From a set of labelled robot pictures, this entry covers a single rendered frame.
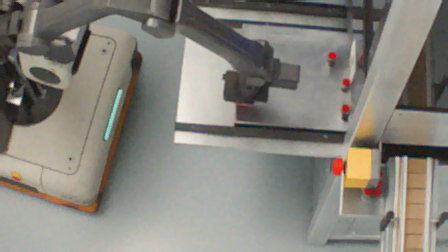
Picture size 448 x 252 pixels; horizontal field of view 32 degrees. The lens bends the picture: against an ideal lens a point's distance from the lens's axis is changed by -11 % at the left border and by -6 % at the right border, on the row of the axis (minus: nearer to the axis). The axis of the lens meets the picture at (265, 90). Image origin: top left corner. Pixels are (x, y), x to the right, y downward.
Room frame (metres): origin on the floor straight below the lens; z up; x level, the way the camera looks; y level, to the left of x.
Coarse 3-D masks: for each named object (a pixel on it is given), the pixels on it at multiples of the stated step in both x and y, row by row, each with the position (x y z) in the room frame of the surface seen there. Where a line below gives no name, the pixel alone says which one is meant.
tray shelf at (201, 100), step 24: (312, 24) 1.02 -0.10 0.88; (336, 24) 1.03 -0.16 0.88; (192, 48) 0.92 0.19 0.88; (192, 72) 0.86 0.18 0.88; (216, 72) 0.86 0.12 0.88; (192, 96) 0.79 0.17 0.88; (216, 96) 0.80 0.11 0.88; (192, 120) 0.73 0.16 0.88; (216, 120) 0.74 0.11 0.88; (192, 144) 0.67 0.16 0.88; (216, 144) 0.68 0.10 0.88; (240, 144) 0.69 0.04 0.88; (264, 144) 0.69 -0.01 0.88; (288, 144) 0.70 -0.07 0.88; (312, 144) 0.71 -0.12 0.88; (336, 144) 0.71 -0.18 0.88
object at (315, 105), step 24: (288, 48) 0.95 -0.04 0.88; (312, 48) 0.96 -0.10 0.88; (336, 48) 0.96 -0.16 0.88; (312, 72) 0.89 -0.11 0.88; (336, 72) 0.90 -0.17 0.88; (288, 96) 0.82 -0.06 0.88; (312, 96) 0.83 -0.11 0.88; (336, 96) 0.83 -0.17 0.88; (240, 120) 0.74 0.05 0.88; (264, 120) 0.75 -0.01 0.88; (288, 120) 0.76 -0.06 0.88; (312, 120) 0.77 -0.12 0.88; (336, 120) 0.77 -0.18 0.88
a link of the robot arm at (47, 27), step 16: (80, 0) 0.72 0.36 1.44; (96, 0) 0.70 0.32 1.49; (112, 0) 0.68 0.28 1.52; (128, 0) 0.69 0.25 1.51; (144, 0) 0.69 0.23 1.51; (160, 0) 0.70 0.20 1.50; (48, 16) 0.73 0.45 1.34; (64, 16) 0.71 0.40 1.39; (80, 16) 0.70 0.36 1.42; (96, 16) 0.70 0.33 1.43; (128, 16) 0.67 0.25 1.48; (144, 16) 0.67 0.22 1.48; (160, 16) 0.67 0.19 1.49; (32, 32) 0.72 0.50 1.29; (48, 32) 0.71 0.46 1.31; (64, 32) 0.72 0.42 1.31; (16, 48) 0.70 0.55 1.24; (32, 48) 0.70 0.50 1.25; (48, 48) 0.70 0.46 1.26
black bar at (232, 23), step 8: (232, 24) 0.99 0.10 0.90; (240, 24) 0.99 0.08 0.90; (248, 24) 0.99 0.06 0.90; (256, 24) 1.00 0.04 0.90; (264, 24) 1.00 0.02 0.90; (272, 24) 1.00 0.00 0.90; (280, 24) 1.00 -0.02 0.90; (288, 24) 1.01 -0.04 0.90; (296, 24) 1.01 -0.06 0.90; (344, 32) 1.00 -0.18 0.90
